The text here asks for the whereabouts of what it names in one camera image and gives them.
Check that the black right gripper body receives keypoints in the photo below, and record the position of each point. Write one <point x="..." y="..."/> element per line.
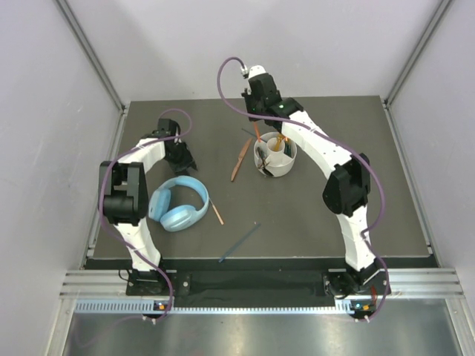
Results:
<point x="253" y="106"/>

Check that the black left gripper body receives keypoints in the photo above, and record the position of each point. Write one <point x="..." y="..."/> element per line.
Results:
<point x="181" y="158"/>

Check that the dark teal chopstick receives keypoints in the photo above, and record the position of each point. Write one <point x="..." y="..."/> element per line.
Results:
<point x="234" y="247"/>
<point x="249" y="133"/>

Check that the gold fork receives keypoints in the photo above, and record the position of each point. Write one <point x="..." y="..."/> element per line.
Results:
<point x="280" y="143"/>

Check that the copper utensil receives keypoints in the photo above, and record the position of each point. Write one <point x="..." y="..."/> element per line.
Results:
<point x="240" y="158"/>

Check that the white divided round container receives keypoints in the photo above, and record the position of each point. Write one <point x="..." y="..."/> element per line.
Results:
<point x="278" y="163"/>

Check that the silver copper chopstick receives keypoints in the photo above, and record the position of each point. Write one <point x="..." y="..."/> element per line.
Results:
<point x="218" y="215"/>

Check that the orange chopstick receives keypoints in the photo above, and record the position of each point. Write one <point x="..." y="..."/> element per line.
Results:
<point x="257" y="132"/>

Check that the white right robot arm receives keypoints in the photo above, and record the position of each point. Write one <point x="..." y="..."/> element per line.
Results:
<point x="348" y="178"/>

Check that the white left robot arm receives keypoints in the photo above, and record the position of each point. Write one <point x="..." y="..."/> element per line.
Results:
<point x="125" y="205"/>

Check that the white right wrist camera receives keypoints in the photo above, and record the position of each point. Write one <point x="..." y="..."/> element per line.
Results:
<point x="251" y="72"/>

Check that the grey slotted cable duct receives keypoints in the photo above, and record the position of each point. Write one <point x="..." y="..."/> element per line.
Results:
<point x="156" y="307"/>

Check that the aluminium frame rail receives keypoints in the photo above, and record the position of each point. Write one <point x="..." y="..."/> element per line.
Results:
<point x="81" y="37"/>

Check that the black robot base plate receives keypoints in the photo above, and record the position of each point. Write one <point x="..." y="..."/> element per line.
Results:
<point x="300" y="280"/>

